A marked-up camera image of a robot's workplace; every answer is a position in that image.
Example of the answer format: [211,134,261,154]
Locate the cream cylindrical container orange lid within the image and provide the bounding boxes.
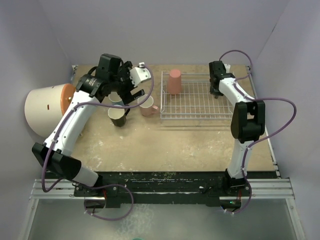
[24,83,76,138]

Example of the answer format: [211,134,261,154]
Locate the white wire dish rack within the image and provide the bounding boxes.
[160,72,234,120]

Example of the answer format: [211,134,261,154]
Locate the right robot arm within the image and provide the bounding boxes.
[208,60,266,196]

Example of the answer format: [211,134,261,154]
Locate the pink faceted mug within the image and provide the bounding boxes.
[137,94,160,117]

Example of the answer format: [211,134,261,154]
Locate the black faceted mug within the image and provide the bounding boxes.
[107,108,130,128]

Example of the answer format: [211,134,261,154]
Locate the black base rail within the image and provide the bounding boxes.
[74,171,246,208]

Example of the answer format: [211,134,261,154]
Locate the aluminium frame rail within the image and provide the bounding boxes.
[27,65,304,240]

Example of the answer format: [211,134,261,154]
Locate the light blue mug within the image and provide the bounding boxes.
[108,92,124,106]

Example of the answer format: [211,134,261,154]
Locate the salmon pink tumbler cup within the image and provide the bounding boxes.
[166,69,182,95]

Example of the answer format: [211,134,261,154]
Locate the grey glazed mug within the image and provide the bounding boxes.
[211,90,223,99]

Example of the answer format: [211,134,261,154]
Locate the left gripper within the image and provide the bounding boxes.
[109,62,145,105]

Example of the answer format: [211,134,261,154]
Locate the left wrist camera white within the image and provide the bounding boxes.
[129,62,152,88]

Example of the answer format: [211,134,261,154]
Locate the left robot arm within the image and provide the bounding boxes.
[32,53,153,196]

